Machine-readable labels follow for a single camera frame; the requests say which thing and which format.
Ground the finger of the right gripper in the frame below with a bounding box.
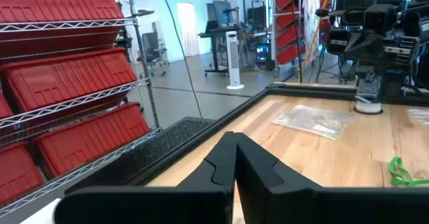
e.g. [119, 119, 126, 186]
[343, 35, 367, 60]
[364, 34, 385, 63]

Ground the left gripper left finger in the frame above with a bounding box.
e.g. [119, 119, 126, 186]
[54, 131, 238, 224]

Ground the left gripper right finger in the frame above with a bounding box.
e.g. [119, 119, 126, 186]
[235, 132, 429, 224]

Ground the clear plastic zip bag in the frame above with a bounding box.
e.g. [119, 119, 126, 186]
[270, 104, 355, 141]

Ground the black perforated metal case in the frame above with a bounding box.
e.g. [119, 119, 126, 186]
[64, 116, 217, 195]

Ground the black computer tower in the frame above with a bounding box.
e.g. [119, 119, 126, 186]
[256, 42, 272, 64]

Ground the white tower fan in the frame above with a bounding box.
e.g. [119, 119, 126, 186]
[225, 30, 245, 91]

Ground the black standing desk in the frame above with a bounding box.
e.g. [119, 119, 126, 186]
[198, 25, 242, 78]

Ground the black computer monitor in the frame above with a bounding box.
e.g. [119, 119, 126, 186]
[206, 0, 235, 26]

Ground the black office chair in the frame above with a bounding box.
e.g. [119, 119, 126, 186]
[141, 32, 171, 78]

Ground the yellow cable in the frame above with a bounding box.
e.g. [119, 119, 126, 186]
[300, 0, 334, 77]

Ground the black taut cable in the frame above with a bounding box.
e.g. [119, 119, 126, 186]
[288, 0, 303, 84]

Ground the black metal table frame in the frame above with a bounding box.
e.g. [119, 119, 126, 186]
[132, 82, 429, 186]

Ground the chrome wire shelf rack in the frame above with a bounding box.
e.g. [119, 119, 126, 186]
[0, 0, 162, 218]
[271, 0, 306, 78]

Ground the black hanging cable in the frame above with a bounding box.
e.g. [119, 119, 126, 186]
[157, 0, 204, 118]

